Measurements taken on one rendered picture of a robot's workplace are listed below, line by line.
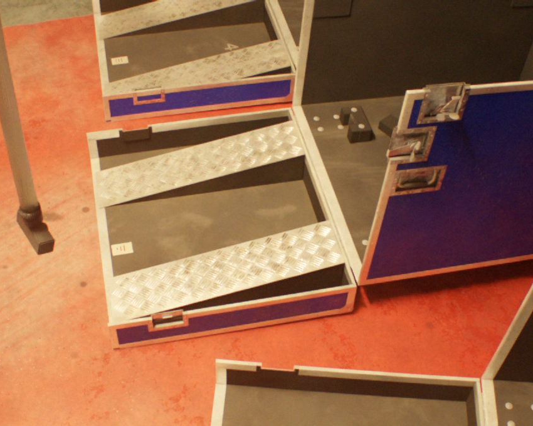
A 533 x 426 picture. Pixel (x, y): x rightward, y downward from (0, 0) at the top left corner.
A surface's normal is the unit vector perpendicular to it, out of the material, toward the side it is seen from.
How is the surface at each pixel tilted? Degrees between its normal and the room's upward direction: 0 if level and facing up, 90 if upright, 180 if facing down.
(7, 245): 0
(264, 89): 90
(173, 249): 2
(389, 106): 0
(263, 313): 90
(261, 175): 90
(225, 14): 90
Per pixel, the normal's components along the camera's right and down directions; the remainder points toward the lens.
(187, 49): 0.04, -0.65
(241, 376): -0.07, 0.75
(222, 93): 0.21, 0.75
